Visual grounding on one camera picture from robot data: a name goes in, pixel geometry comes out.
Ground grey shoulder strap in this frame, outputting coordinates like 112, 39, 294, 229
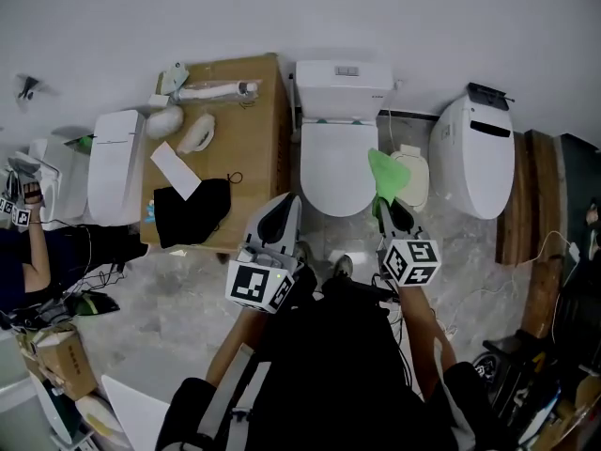
196, 345, 257, 451

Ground plastic-wrapped white foam part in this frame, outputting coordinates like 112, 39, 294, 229
145, 104, 185, 140

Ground white open toilet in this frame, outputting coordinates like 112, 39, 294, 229
27, 136, 90, 220

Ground white board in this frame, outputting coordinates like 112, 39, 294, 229
100, 374, 171, 451

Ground white pipe in plastic bag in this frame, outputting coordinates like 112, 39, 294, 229
176, 78, 262, 105

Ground person's right shoe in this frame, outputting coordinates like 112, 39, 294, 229
328, 254, 355, 280

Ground white smart toilet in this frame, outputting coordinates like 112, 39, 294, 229
427, 82, 516, 221

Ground black and green bag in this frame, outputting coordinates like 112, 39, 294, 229
63, 290, 121, 318

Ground large cardboard box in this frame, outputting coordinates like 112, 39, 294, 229
140, 53, 295, 253

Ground small cardboard box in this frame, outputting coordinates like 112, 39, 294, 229
17, 324, 99, 401

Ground person's right forearm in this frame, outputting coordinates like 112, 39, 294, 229
396, 282, 459, 401

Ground person's black trousers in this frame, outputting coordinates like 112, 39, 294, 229
253, 263, 424, 451

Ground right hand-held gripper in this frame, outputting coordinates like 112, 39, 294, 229
376, 197, 443, 288

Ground black drawstring bag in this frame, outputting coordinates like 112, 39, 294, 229
153, 171, 244, 250

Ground green cloth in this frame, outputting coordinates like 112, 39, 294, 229
367, 147, 412, 220

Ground cluttered black storage rack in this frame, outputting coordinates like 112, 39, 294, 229
471, 270, 601, 451

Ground person's black shirt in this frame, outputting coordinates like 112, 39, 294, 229
154, 359, 480, 451

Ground person's left forearm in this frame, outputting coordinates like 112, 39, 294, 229
205, 305, 264, 387

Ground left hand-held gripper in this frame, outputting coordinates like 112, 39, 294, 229
225, 193, 304, 316

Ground white paper strip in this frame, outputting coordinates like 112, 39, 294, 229
149, 141, 201, 201

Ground person's shoe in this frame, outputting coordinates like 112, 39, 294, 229
293, 240, 315, 272
328, 254, 355, 280

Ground brown wooden planks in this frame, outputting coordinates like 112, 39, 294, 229
496, 129, 564, 340

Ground person's left shoe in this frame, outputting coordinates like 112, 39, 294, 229
293, 240, 315, 272

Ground white toilet tank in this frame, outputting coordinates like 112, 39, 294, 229
294, 59, 395, 124

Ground white toilet lid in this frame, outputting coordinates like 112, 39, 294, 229
299, 120, 379, 219

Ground black wall bracket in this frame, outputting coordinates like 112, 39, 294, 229
16, 73, 60, 102

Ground pale green packet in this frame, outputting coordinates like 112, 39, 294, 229
162, 62, 191, 97

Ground white foam slippers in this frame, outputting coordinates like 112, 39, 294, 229
176, 113, 218, 155

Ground cream lidded waste bin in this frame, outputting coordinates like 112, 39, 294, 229
389, 144, 431, 213

